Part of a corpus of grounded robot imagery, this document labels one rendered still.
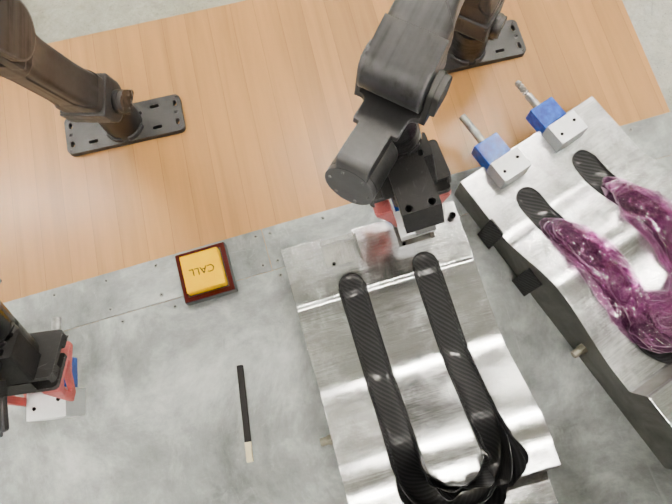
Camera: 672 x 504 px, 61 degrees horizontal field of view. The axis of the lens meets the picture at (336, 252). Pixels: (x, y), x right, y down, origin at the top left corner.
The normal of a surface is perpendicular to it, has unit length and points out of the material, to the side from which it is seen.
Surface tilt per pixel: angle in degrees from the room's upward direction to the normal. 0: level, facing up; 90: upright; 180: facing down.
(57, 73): 91
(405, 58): 13
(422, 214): 69
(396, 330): 3
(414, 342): 2
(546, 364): 0
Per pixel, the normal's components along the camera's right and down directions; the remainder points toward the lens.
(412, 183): -0.25, -0.53
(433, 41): -0.13, -0.06
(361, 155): 0.06, -0.40
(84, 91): 0.98, 0.07
